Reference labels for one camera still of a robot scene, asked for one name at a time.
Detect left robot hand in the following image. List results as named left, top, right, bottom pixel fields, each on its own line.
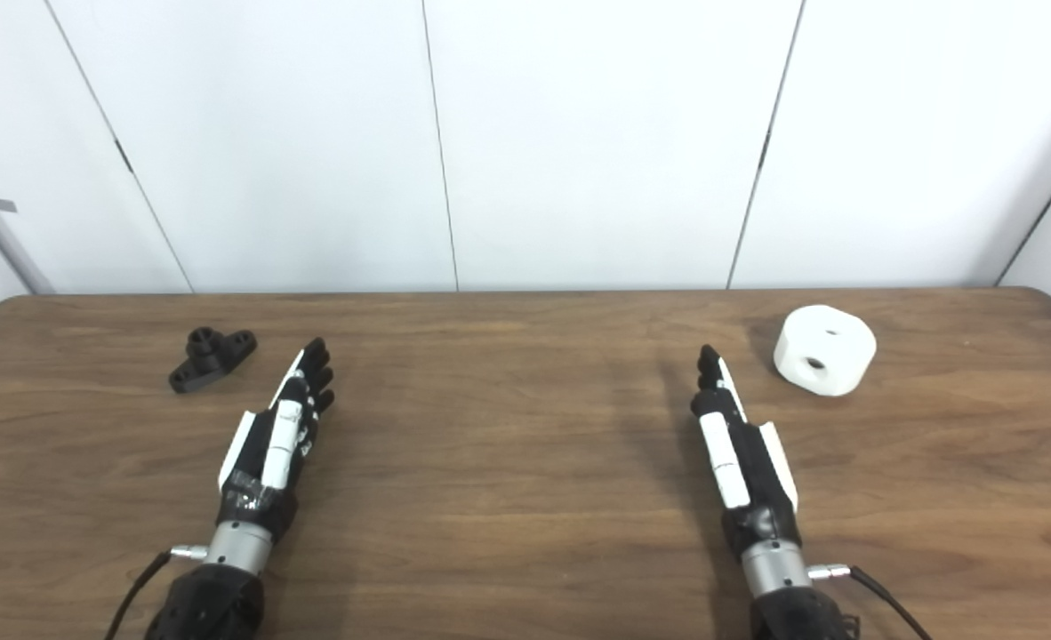
left=217, top=337, right=336, bottom=540

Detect round white piece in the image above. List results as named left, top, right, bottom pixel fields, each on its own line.
left=773, top=304, right=878, bottom=397

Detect grey wall corner post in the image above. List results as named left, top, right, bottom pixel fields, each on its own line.
left=0, top=156, right=55, bottom=295

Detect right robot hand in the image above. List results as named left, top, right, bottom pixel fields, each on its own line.
left=690, top=344, right=800, bottom=558

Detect black holder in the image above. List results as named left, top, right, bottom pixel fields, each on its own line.
left=168, top=327, right=258, bottom=395

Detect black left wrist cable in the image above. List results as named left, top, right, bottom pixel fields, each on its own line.
left=103, top=546, right=209, bottom=640

